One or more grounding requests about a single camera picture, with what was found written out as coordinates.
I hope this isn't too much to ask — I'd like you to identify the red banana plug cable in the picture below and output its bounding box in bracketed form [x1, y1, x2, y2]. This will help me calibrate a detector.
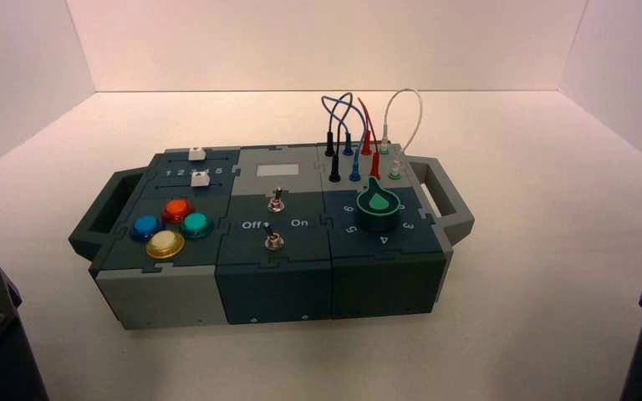
[356, 96, 382, 181]

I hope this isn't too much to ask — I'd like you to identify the black knob with green pointer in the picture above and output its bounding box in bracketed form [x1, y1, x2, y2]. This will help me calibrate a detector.
[354, 176, 402, 234]

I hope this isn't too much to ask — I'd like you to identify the yellow round push button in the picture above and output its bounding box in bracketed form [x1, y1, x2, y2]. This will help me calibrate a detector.
[145, 229, 186, 261]

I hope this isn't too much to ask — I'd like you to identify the black banana plug cable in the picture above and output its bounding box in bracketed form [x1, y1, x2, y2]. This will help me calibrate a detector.
[320, 91, 354, 185]

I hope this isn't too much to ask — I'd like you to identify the white banana plug cable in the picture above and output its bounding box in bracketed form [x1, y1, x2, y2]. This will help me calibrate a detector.
[380, 88, 424, 181]

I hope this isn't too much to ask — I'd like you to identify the grey and teal control box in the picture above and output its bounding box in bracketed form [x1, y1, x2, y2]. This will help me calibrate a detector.
[68, 145, 476, 332]

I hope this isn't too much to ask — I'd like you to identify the red round push button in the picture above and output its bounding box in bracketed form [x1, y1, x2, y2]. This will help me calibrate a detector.
[163, 198, 196, 225]

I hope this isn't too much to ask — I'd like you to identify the blue round push button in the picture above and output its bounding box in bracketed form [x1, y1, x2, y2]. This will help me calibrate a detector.
[130, 214, 165, 242]

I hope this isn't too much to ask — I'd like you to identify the green round push button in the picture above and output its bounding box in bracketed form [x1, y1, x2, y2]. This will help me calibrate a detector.
[181, 211, 216, 241]

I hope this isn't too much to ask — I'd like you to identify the silver metal toggle switch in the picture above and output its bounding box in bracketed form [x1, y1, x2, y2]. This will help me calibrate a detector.
[262, 221, 286, 251]
[267, 187, 287, 215]

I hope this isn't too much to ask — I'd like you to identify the blue banana plug cable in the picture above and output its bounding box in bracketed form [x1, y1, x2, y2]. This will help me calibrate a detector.
[324, 96, 369, 183]

